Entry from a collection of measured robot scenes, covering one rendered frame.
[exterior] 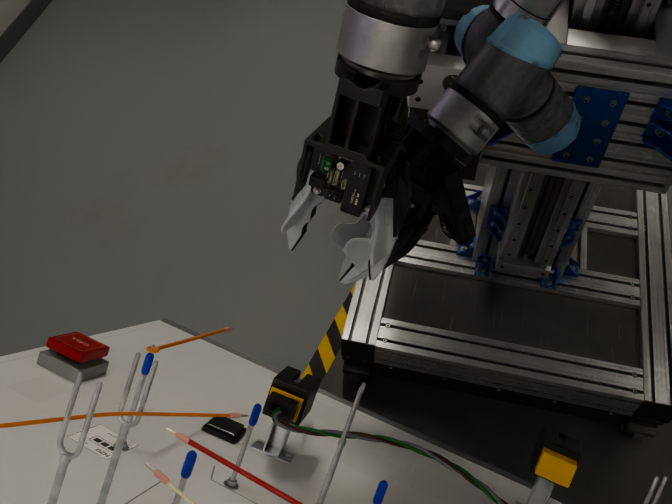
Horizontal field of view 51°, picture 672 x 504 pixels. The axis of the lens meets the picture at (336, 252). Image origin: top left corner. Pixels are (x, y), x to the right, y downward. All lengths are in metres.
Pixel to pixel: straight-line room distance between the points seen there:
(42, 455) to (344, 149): 0.37
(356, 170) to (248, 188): 1.89
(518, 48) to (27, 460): 0.62
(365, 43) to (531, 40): 0.29
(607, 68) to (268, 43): 2.00
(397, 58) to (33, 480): 0.45
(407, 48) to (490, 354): 1.35
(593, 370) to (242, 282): 1.06
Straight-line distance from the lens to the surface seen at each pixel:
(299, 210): 0.65
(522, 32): 0.81
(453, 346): 1.83
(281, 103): 2.77
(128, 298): 2.25
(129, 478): 0.68
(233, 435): 0.79
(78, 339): 0.86
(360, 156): 0.57
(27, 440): 0.71
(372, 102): 0.55
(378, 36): 0.55
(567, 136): 0.92
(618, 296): 2.05
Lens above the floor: 1.80
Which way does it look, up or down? 53 degrees down
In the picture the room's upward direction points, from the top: straight up
